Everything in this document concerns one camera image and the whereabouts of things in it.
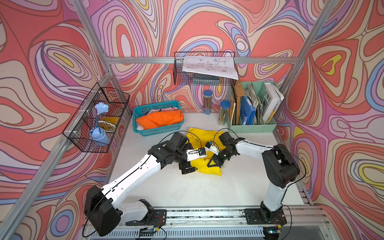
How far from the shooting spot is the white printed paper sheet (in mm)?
765

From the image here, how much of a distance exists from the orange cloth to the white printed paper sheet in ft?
1.15

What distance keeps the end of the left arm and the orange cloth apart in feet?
1.35

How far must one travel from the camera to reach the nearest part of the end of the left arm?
527mm
